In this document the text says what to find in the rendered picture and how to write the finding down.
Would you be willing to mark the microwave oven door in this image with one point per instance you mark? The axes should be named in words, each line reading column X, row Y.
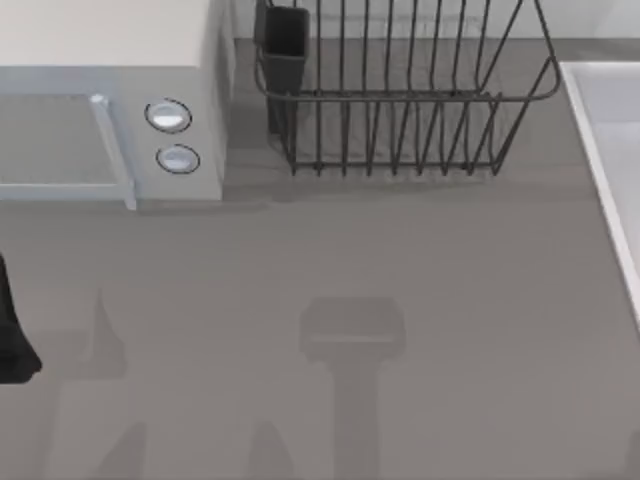
column 55, row 145

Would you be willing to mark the pale microwave oven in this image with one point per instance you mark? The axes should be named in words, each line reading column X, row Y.
column 165, row 40

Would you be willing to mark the black cutlery holder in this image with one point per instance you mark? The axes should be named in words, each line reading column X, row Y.
column 283, row 50

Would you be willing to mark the large microwave knob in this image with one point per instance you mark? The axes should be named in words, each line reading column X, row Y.
column 168, row 116

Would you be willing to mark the small microwave knob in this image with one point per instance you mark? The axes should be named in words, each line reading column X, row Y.
column 178, row 159

